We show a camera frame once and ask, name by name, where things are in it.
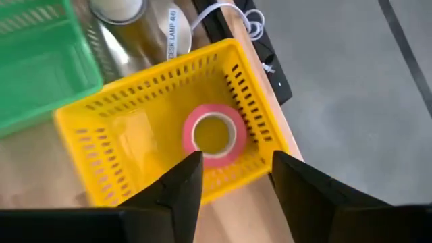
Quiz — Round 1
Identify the purple tape roll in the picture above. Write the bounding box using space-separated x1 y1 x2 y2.
182 103 248 169

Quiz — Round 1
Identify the black table clamp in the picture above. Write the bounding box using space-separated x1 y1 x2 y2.
234 0 294 105

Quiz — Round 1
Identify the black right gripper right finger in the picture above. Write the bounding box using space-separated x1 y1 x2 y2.
269 150 391 243

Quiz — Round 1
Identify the green plastic basket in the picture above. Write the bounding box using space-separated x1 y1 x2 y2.
0 0 104 138

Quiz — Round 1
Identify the white lamp cable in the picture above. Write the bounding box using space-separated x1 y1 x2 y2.
190 2 276 74

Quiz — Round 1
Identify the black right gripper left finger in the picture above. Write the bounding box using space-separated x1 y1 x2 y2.
118 151 205 243

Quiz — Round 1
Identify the black aluminium table frame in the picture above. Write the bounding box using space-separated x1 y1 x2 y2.
192 0 225 43

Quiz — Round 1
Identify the white dome desk lamp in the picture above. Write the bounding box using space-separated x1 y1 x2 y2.
72 0 193 85

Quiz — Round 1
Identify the yellow plastic basket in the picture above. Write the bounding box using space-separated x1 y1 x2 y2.
53 38 291 207

